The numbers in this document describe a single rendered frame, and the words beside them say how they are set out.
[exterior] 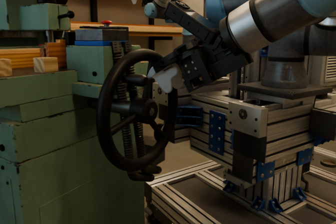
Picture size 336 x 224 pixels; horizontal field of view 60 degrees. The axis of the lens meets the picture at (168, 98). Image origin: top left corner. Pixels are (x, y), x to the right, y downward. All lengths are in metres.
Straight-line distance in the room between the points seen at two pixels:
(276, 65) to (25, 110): 0.75
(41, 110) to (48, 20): 0.26
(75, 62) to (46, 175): 0.28
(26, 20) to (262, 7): 0.69
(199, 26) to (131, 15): 3.76
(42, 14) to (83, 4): 2.93
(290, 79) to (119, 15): 3.32
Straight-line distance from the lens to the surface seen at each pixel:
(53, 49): 0.82
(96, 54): 0.71
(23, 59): 0.87
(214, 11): 0.59
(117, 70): 0.60
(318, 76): 1.45
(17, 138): 0.70
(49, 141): 0.75
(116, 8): 4.09
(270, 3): 0.45
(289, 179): 1.52
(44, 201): 0.79
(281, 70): 1.01
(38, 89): 0.71
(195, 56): 0.50
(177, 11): 0.53
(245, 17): 0.46
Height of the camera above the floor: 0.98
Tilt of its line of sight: 12 degrees down
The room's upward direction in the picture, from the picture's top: straight up
